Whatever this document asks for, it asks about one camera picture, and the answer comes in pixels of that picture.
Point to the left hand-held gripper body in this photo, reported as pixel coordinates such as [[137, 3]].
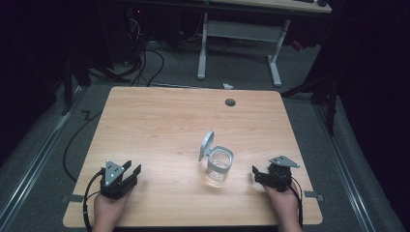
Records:
[[112, 183]]

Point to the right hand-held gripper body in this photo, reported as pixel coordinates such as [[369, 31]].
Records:
[[279, 175]]

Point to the clear glass jar with lid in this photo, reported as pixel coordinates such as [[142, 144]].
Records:
[[218, 164]]

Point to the dark round table grommet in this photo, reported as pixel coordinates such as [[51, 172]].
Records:
[[230, 102]]

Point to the black metal stand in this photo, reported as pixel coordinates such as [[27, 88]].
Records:
[[68, 87], [330, 106]]

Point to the white paper scrap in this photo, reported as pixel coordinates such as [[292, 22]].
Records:
[[228, 86]]

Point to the grey table edge bracket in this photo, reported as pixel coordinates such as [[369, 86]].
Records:
[[73, 198], [313, 195]]

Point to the metal floor rail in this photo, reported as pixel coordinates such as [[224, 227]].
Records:
[[346, 174], [30, 174]]

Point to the white metal frame desk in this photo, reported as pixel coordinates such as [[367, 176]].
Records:
[[241, 30]]

